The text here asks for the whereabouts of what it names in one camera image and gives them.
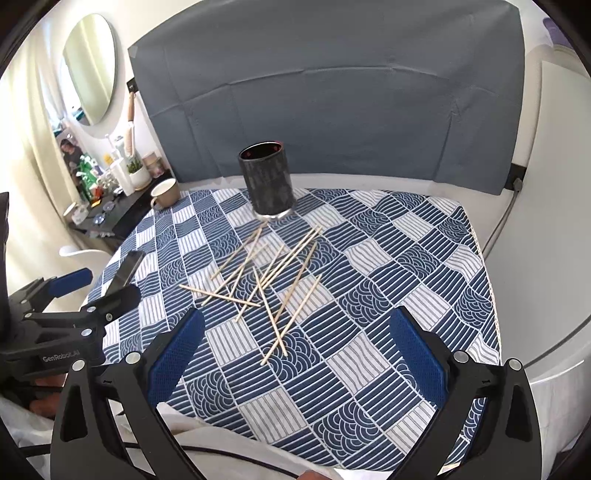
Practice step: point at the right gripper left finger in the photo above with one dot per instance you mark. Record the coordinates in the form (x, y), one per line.
(86, 443)

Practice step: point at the black cylindrical utensil holder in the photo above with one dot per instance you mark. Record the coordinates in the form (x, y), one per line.
(267, 178)

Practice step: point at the black side shelf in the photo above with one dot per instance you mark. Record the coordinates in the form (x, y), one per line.
(117, 217)

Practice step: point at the blue white patterned tablecloth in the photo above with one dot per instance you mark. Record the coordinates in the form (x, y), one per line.
(343, 396)

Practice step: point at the white potted plant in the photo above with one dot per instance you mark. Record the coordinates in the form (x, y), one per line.
(139, 176)

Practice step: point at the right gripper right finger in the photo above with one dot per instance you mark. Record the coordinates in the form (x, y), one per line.
(507, 443)

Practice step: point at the beige ceramic mug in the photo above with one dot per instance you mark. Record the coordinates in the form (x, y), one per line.
(165, 194)

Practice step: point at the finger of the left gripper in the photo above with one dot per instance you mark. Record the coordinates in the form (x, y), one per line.
(97, 313)
(69, 281)

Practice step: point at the oval wall mirror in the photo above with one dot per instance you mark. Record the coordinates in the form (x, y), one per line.
(89, 55)

